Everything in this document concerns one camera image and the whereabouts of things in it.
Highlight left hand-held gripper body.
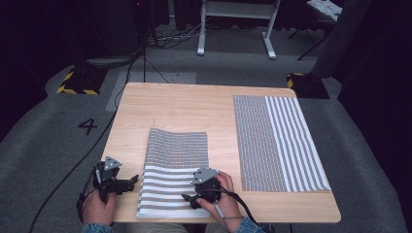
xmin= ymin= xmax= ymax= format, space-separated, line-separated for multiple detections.
xmin=91 ymin=155 xmax=131 ymax=204

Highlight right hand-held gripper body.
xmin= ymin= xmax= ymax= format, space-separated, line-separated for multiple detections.
xmin=190 ymin=167 xmax=223 ymax=206

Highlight stack of striped placemats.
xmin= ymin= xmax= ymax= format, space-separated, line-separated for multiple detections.
xmin=135 ymin=127 xmax=212 ymax=218

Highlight striped woven placemat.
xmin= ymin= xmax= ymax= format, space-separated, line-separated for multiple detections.
xmin=232 ymin=94 xmax=332 ymax=193

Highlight person's right hand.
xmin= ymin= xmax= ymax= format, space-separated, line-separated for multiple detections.
xmin=195 ymin=171 xmax=245 ymax=233

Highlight person's left hand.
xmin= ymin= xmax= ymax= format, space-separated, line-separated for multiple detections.
xmin=82 ymin=181 xmax=118 ymax=226

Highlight black yellow striped stand base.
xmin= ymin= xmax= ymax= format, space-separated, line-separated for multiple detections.
xmin=55 ymin=65 xmax=109 ymax=96
xmin=286 ymin=72 xmax=331 ymax=100

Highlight black equipment stand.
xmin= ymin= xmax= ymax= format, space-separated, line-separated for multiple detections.
xmin=128 ymin=0 xmax=160 ymax=83

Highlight black folding chair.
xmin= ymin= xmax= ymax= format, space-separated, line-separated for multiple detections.
xmin=287 ymin=0 xmax=345 ymax=62

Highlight grey curtain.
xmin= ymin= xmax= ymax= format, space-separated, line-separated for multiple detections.
xmin=311 ymin=0 xmax=372 ymax=79

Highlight white cloth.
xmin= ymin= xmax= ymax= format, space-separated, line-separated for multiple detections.
xmin=306 ymin=0 xmax=343 ymax=22

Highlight grey right gripper cable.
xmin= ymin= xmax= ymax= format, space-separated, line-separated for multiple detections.
xmin=213 ymin=201 xmax=245 ymax=221

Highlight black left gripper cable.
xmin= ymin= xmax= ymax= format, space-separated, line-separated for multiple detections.
xmin=75 ymin=166 xmax=99 ymax=225

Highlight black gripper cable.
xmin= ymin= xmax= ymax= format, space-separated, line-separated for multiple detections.
xmin=75 ymin=166 xmax=99 ymax=225
xmin=223 ymin=188 xmax=261 ymax=228

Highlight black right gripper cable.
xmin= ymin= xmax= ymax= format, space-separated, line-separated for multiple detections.
xmin=223 ymin=188 xmax=261 ymax=228

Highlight long black floor cable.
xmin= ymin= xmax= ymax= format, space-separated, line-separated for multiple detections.
xmin=28 ymin=48 xmax=144 ymax=233

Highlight bundle of floor cables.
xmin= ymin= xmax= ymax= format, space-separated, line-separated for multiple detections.
xmin=145 ymin=16 xmax=213 ymax=50

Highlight white desk frame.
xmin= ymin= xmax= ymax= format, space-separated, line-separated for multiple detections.
xmin=196 ymin=0 xmax=283 ymax=60

